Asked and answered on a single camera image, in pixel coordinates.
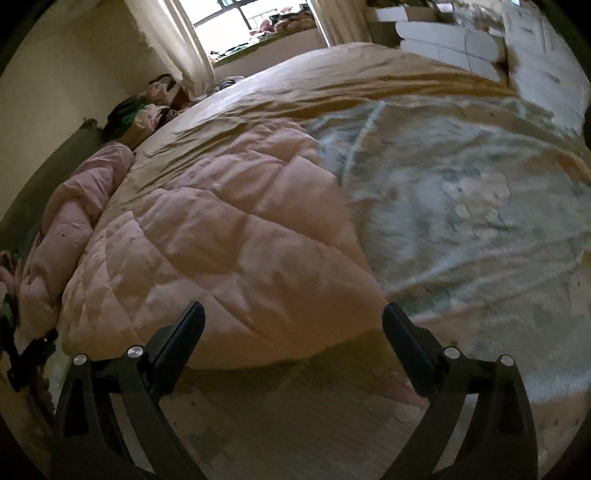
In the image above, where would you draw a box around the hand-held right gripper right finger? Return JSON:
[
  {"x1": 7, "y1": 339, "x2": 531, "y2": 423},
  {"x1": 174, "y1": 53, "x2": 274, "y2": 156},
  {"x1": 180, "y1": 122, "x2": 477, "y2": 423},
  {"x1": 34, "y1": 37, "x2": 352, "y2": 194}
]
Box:
[{"x1": 382, "y1": 302, "x2": 540, "y2": 480}]

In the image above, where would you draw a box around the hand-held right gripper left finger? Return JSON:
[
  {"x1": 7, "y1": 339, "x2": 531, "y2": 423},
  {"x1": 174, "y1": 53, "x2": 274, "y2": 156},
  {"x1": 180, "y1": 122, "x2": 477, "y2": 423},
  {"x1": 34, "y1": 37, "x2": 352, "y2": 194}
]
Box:
[{"x1": 50, "y1": 301, "x2": 207, "y2": 480}]

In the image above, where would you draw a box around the pink quilted coat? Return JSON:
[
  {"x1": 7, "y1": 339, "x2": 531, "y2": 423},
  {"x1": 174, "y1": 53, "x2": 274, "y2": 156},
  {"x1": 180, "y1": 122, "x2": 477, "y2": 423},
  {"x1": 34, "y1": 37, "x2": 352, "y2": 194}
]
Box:
[{"x1": 60, "y1": 119, "x2": 430, "y2": 409}]

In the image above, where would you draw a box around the pile of pillows and clothes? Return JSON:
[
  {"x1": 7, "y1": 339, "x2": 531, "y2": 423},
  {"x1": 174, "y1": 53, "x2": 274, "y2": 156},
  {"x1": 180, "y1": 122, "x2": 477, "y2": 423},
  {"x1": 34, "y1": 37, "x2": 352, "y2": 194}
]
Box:
[{"x1": 102, "y1": 73, "x2": 195, "y2": 149}]

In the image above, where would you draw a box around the pile of clothes on windowsill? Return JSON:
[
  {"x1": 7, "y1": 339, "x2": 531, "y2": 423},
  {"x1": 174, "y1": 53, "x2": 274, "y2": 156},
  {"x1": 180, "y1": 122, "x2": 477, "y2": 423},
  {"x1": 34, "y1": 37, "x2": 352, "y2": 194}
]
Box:
[{"x1": 209, "y1": 4, "x2": 320, "y2": 61}]

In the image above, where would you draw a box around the light green printed blanket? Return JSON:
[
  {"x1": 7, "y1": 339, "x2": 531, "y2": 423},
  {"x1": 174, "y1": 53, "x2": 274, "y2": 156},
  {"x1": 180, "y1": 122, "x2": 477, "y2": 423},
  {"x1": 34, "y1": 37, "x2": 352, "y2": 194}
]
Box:
[{"x1": 305, "y1": 95, "x2": 591, "y2": 444}]

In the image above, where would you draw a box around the pink rolled blanket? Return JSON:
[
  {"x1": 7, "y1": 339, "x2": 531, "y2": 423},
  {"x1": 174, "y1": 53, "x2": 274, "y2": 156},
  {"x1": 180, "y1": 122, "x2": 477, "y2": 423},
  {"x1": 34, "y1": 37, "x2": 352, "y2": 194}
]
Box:
[{"x1": 0, "y1": 142, "x2": 136, "y2": 343}]

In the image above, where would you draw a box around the grey-green headboard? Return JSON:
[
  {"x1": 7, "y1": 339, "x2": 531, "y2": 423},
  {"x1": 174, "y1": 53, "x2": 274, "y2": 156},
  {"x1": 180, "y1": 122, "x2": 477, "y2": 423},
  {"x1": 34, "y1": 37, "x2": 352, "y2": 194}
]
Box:
[{"x1": 0, "y1": 117, "x2": 100, "y2": 252}]

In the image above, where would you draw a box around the striped cloth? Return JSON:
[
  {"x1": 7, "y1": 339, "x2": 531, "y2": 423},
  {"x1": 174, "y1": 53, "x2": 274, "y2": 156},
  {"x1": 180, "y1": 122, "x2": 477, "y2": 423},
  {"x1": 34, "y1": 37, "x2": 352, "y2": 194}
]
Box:
[{"x1": 213, "y1": 74, "x2": 246, "y2": 92}]

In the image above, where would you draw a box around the bed with yellow sheet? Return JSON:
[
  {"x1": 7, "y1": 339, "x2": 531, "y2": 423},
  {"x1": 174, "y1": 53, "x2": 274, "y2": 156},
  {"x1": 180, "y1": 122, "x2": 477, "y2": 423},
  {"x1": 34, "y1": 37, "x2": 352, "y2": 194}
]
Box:
[{"x1": 46, "y1": 41, "x2": 591, "y2": 480}]

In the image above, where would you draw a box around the cream curtain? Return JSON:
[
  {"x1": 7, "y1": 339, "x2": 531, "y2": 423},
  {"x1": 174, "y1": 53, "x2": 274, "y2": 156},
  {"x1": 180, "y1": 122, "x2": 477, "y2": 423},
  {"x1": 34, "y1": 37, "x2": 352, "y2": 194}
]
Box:
[
  {"x1": 124, "y1": 0, "x2": 216, "y2": 99},
  {"x1": 306, "y1": 0, "x2": 371, "y2": 48}
]

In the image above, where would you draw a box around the white dresser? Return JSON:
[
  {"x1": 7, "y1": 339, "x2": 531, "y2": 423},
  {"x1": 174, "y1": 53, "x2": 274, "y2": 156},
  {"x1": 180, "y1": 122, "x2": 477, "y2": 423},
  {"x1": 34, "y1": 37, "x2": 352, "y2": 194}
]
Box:
[{"x1": 364, "y1": 0, "x2": 588, "y2": 139}]

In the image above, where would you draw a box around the window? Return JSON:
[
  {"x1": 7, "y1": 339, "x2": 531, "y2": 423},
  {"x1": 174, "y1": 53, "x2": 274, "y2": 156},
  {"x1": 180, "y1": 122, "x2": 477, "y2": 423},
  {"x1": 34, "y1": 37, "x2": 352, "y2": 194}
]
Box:
[{"x1": 178, "y1": 0, "x2": 325, "y2": 62}]

